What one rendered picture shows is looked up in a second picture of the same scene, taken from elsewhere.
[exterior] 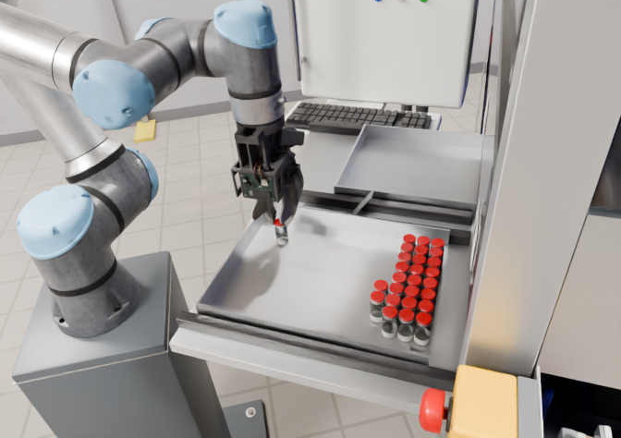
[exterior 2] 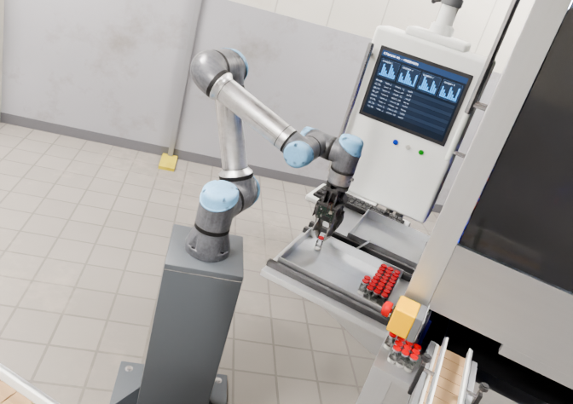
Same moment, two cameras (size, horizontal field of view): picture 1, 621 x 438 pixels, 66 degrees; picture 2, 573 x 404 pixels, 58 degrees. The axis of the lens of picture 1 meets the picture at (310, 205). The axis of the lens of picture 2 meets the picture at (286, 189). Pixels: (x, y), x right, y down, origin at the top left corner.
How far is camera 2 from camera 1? 0.93 m
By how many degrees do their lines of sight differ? 13
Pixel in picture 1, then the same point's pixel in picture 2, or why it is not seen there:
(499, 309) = (422, 275)
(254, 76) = (347, 166)
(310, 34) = not seen: hidden behind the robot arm
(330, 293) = (339, 277)
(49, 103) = (236, 141)
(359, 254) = (355, 267)
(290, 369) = (318, 297)
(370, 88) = (372, 191)
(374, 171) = (368, 234)
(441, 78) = (417, 200)
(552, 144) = (451, 219)
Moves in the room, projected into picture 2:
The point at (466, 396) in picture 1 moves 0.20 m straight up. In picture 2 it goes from (402, 303) to (431, 235)
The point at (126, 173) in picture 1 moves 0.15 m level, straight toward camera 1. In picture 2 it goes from (251, 186) to (263, 209)
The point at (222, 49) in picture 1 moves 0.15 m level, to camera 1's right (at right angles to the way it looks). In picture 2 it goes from (338, 151) to (387, 164)
